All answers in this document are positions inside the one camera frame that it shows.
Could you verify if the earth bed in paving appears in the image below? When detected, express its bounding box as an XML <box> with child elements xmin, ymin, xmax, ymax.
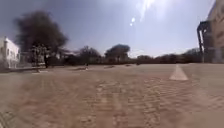
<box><xmin>71</xmin><ymin>66</ymin><xmax>90</xmax><ymax>72</ymax></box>
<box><xmin>102</xmin><ymin>64</ymin><xmax>116</xmax><ymax>70</ymax></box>

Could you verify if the tree with round crown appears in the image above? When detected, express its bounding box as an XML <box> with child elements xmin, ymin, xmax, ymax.
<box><xmin>104</xmin><ymin>43</ymin><xmax>131</xmax><ymax>65</ymax></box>

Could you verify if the bare-branched tree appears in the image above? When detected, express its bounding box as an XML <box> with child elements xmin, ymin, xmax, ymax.
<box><xmin>77</xmin><ymin>45</ymin><xmax>102</xmax><ymax>66</ymax></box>

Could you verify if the brown brick paved square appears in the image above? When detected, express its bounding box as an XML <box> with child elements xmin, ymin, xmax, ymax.
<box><xmin>0</xmin><ymin>63</ymin><xmax>224</xmax><ymax>128</ymax></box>

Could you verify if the row of trees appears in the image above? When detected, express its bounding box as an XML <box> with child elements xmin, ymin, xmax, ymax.
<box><xmin>46</xmin><ymin>47</ymin><xmax>204</xmax><ymax>66</ymax></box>

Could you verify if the white painted line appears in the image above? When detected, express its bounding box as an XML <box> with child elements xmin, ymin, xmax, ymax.
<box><xmin>168</xmin><ymin>64</ymin><xmax>190</xmax><ymax>82</ymax></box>

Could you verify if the large dark tree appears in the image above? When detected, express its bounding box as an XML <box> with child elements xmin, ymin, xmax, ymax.
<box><xmin>13</xmin><ymin>10</ymin><xmax>70</xmax><ymax>70</ymax></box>

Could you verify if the white building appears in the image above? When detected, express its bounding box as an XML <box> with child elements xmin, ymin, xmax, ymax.
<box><xmin>0</xmin><ymin>35</ymin><xmax>22</xmax><ymax>70</ymax></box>

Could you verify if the tall pale building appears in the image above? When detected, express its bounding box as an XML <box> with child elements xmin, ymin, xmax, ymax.
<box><xmin>196</xmin><ymin>0</ymin><xmax>224</xmax><ymax>65</ymax></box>

